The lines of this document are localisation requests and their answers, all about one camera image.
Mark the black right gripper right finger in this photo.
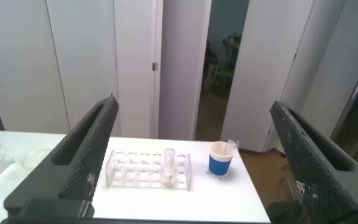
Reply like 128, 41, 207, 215
265, 100, 358, 224

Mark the white angled partition panel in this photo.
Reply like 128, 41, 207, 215
157, 0, 213, 141

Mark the clear glass beaker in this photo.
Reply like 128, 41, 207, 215
20, 147, 55, 170

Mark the blue white paper cup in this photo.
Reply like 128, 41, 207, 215
208, 141, 236, 177

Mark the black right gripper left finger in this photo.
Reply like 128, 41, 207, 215
3, 95, 120, 218

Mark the white folding partition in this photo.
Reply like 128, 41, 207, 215
0, 0, 164, 139
221, 0, 358, 153

